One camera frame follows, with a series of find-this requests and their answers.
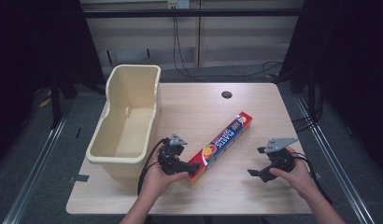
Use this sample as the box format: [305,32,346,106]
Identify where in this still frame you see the white wall outlet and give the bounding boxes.
[166,0,191,10]

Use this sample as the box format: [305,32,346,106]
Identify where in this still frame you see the black curtain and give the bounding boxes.
[0,0,106,167]
[277,0,383,175]

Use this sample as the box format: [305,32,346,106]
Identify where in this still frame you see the black floor cable bundle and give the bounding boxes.
[291,114,319,133]

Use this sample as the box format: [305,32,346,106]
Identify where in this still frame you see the person's left hand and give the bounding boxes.
[138,152,190,203]

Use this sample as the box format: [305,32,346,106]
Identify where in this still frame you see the metal floor rail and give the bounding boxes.
[294,92,376,224]
[2,106,74,224]

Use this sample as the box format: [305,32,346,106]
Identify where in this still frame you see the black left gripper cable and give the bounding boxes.
[136,137,171,197]

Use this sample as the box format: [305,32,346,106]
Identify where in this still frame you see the cream plastic bin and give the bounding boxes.
[85,63,163,180]

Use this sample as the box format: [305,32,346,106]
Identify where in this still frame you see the black hanging wall cable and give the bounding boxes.
[172,16,285,84]

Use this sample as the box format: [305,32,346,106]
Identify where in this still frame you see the black horizontal crossbar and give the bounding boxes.
[82,7,305,19]

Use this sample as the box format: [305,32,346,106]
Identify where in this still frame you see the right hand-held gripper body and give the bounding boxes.
[262,137,299,174]

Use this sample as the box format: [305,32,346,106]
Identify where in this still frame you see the person's right hand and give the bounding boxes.
[268,147,319,201]

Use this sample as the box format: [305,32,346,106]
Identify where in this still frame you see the red blue plastic wrap box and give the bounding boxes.
[186,110,254,187]

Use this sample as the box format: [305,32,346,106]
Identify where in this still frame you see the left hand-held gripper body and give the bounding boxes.
[157,133,189,175]

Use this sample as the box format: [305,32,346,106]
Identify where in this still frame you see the black stand leg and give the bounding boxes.
[49,76,64,130]

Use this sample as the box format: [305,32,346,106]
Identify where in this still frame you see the black tape strip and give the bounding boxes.
[67,174,90,184]

